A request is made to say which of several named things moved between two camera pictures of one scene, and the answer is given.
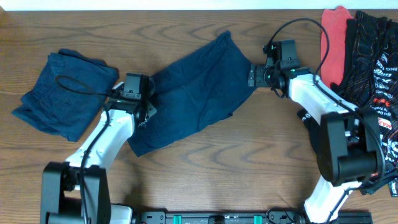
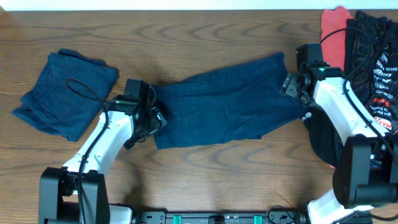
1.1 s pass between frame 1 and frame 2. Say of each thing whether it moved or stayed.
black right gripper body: moved
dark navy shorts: moved
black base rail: stayed
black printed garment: stayed
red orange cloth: stayed
